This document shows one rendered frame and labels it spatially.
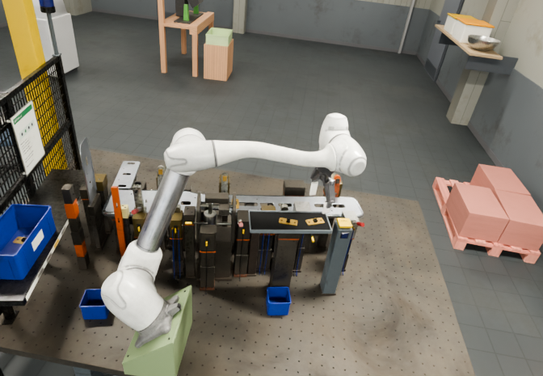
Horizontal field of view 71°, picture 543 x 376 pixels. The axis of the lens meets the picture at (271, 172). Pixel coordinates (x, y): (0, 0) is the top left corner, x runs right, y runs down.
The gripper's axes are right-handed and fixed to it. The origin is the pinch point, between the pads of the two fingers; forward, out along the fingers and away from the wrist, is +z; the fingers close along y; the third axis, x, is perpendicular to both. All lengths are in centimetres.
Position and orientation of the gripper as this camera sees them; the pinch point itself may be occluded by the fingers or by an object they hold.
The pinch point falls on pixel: (318, 201)
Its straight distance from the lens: 170.1
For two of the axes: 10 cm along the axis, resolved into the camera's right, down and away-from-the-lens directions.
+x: -9.4, 0.9, -3.3
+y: -3.3, -5.3, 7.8
